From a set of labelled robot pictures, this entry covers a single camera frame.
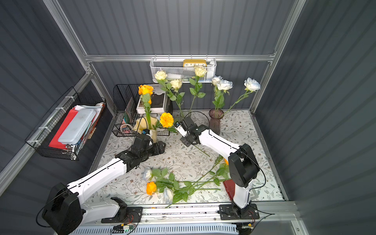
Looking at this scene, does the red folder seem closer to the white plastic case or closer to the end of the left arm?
the white plastic case

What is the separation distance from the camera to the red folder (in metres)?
0.67

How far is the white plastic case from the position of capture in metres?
0.67
